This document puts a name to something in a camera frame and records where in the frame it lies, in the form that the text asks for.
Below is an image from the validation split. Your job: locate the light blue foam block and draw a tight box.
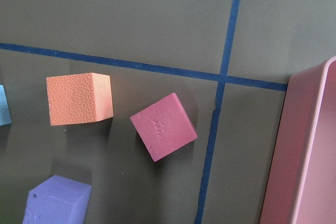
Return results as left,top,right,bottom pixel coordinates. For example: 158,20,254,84
0,85,12,126

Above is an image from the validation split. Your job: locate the pink-red foam block right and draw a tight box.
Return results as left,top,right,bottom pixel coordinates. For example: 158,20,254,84
130,93,197,162

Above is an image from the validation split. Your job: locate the orange foam block near pink tray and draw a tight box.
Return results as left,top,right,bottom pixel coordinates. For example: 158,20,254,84
46,72,113,126

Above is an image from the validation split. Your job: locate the purple foam block near pink tray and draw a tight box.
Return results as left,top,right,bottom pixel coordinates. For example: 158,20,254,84
23,175,92,223

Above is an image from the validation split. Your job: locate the pink plastic tray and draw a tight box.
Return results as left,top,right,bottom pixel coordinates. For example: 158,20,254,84
260,58,335,223

